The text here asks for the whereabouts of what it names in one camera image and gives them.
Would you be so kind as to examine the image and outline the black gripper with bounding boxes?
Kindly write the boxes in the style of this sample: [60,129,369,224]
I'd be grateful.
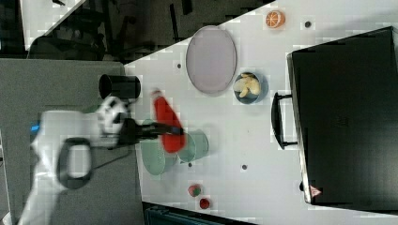
[118,118,184,145]

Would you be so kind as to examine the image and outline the red plush ketchup bottle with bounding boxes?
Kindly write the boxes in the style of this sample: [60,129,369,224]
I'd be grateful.
[151,89,186,153]

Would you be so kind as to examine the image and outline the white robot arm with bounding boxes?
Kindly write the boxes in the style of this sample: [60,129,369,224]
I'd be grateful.
[18,110,186,225]

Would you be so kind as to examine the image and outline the green strainer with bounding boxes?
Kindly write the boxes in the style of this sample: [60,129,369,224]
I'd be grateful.
[139,118,179,176]

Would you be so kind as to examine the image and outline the green plastic cup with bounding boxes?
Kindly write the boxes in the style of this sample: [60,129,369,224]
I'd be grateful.
[177,129,209,163]

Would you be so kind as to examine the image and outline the black cylindrical cup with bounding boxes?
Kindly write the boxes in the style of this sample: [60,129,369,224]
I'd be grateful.
[99,74,141,99]

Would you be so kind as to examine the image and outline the strawberry toy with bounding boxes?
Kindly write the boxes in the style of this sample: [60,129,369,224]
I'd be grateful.
[188,185,202,197]

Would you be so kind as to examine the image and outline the dark teal crate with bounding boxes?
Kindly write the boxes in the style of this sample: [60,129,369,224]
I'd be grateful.
[145,205,252,225]

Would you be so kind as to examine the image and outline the red tomato toy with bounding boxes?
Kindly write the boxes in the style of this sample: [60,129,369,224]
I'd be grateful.
[199,199,210,209]

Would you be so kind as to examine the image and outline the lavender round plate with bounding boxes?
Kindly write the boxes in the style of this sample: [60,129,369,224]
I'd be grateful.
[186,25,237,97]

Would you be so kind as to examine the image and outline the yellow chips in bowl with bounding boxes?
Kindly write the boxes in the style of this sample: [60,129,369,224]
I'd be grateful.
[233,73,261,98]

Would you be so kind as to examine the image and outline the blue bowl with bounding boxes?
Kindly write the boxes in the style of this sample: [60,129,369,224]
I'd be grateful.
[233,72,268,105]

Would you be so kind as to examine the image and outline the orange slice toy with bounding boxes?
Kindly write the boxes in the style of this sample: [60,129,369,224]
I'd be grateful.
[266,10,285,28]

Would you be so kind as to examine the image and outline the black toaster oven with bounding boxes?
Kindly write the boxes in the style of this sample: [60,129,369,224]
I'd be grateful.
[287,26,398,214]

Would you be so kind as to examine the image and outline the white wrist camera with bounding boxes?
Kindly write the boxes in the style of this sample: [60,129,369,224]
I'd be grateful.
[96,97,128,135]

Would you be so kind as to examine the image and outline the black cable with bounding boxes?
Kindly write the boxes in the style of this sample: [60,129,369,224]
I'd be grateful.
[90,146,132,173]

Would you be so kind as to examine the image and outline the black oven door handle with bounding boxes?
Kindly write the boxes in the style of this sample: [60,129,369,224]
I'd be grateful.
[271,93,298,149]

